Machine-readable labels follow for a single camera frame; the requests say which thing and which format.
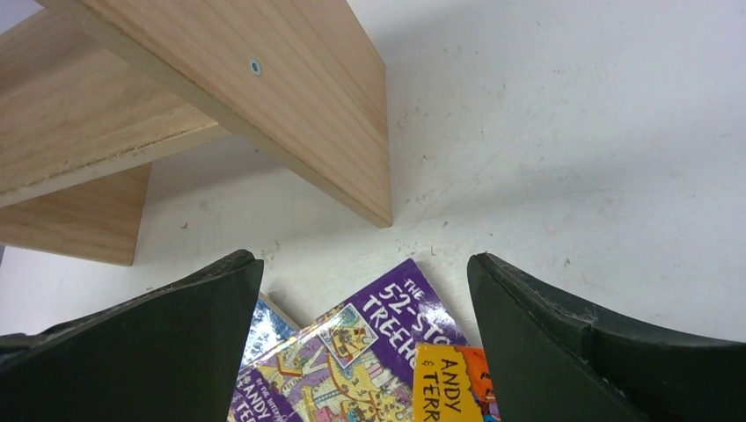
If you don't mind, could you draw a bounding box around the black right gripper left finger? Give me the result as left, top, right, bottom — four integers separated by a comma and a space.
1, 250, 264, 421

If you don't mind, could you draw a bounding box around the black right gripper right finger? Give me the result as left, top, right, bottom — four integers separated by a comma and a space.
467, 253, 745, 421

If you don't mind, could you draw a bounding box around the yellow 130-storey treehouse book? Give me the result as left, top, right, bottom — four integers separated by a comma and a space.
413, 343, 501, 422

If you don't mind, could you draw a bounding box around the purple 52-storey treehouse book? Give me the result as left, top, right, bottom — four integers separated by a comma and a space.
227, 259, 468, 421

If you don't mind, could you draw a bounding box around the blue 91-storey treehouse book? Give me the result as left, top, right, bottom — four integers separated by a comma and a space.
240, 293, 301, 367

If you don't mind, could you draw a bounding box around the wooden shelf unit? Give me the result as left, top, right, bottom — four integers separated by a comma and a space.
1, 1, 393, 266

